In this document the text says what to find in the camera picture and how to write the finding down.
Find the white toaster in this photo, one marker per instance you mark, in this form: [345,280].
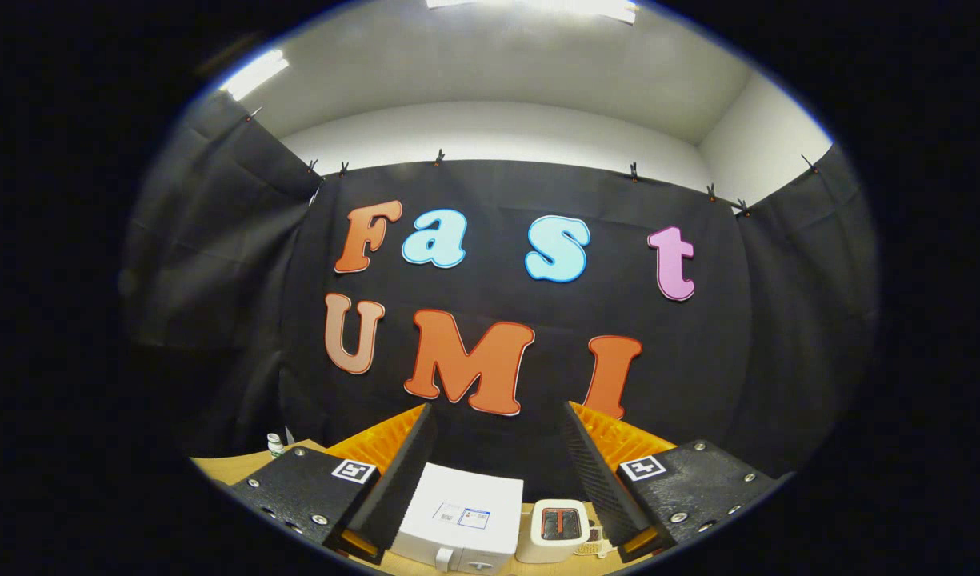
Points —
[550,548]

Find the white divided dish of beans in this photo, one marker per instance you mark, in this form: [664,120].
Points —
[594,549]

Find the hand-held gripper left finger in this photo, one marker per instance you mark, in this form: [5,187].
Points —
[402,488]

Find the small white bottle green cap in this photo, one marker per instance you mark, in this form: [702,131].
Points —
[275,446]

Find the ceiling strip light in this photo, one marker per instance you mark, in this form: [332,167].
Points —
[254,74]

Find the row of small cloth clips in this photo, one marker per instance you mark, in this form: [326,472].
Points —
[439,158]

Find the white microwave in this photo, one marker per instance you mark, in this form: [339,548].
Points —
[466,520]

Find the ceiling light panel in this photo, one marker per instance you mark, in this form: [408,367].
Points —
[538,6]

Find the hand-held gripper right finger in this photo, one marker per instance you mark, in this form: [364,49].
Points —
[602,488]

